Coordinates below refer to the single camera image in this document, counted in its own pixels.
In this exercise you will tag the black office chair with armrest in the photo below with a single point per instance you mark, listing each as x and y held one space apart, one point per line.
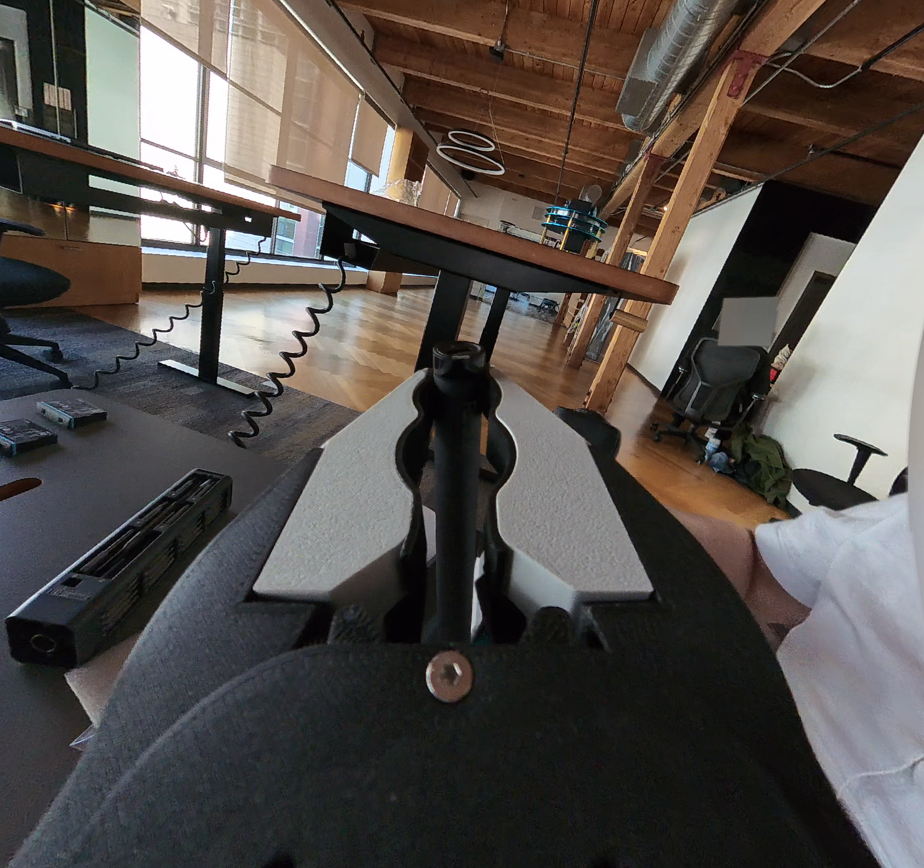
830 489

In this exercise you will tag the crumpled clear plastic wrap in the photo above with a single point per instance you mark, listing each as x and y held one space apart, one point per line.
404 189

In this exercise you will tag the person's right forearm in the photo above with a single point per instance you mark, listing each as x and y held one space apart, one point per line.
736 565

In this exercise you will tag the beige roller blind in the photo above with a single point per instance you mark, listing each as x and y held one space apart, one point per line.
274 74

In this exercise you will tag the small black flat box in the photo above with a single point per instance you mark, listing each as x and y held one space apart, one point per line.
25 436
72 412

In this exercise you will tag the thick wooden post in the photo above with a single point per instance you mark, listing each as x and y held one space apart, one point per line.
671 233
613 247

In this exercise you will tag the green cloth bag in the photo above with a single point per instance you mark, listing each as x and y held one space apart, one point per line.
761 460

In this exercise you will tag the small blue bag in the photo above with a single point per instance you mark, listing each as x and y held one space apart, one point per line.
716 449

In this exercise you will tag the black electric screwdriver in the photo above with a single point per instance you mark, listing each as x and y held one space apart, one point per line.
455 485

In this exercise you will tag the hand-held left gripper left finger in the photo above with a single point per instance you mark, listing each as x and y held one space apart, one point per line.
339 507

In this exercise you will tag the dark grey desk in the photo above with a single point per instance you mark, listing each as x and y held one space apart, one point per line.
180 449

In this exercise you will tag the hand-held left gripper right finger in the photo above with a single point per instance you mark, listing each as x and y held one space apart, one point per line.
570 514

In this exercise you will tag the silver ventilation duct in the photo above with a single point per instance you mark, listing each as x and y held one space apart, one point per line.
693 31

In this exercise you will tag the black swivel chair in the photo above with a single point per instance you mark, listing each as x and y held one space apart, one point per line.
29 280

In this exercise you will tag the low wooden cabinet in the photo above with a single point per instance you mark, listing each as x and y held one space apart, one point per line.
72 269

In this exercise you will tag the black screwdriver bit case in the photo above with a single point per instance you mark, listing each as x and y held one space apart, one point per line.
108 572

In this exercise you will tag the blue tiered robot chassis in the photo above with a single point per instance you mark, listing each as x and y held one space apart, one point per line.
574 222

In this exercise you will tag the wooden standing desk black legs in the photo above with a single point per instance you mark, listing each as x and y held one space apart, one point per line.
447 229
144 171

